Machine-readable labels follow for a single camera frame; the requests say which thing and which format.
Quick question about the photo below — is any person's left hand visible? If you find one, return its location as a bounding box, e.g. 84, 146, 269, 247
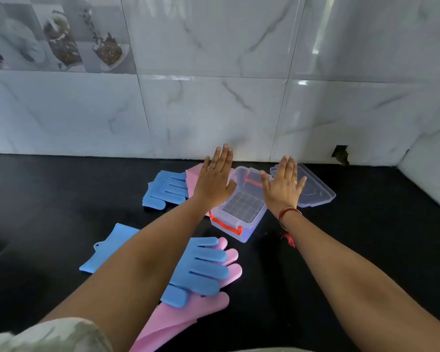
192, 144, 238, 214

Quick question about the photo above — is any person's right hand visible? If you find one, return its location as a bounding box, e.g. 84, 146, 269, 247
260, 155, 308, 220

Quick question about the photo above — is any pink rubber glove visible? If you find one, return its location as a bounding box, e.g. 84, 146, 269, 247
185, 163, 210, 217
129, 237, 243, 352

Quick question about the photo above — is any transparent plastic lid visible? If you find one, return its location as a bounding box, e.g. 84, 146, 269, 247
269, 163, 337, 209

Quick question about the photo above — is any transparent plastic box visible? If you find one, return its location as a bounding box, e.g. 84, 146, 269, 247
207, 166, 276, 243

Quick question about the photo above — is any blue rubber glove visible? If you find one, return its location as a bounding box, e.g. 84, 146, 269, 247
142, 170, 190, 211
79, 222, 231, 309

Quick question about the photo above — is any person's right forearm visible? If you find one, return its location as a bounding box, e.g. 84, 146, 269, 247
278, 210, 440, 352

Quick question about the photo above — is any person's left forearm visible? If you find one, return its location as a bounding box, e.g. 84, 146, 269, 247
40, 197, 224, 352

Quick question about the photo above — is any person's light patterned shirt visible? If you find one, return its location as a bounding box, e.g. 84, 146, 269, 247
0, 318, 113, 352

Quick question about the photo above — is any dessert picture wall tile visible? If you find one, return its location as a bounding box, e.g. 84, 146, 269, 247
0, 0, 137, 74

